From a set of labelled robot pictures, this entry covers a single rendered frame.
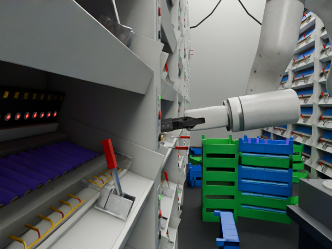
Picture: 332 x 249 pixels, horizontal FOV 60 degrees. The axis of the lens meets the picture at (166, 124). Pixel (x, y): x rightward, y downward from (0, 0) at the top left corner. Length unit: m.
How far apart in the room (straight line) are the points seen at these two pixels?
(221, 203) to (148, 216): 1.22
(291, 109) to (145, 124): 0.35
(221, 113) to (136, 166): 0.25
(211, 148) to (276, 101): 1.01
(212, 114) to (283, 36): 0.24
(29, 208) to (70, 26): 0.15
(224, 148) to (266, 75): 0.94
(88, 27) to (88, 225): 0.20
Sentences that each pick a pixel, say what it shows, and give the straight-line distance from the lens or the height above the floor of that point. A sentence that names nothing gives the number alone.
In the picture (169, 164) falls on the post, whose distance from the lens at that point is 1.24.
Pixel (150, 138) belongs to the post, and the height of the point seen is 0.61.
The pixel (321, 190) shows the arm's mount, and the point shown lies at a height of 0.39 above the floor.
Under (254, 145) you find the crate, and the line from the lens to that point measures 1.78.
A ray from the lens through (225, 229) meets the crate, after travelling 1.19.
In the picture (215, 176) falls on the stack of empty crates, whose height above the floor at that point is 0.27.
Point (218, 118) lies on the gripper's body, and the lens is 0.67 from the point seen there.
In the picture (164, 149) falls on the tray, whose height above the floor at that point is 0.58.
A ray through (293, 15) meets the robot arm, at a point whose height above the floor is 0.88.
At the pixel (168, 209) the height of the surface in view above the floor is 0.34.
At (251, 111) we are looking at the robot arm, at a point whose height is 0.66.
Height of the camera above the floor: 0.67
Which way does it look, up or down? 4 degrees down
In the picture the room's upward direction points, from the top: straight up
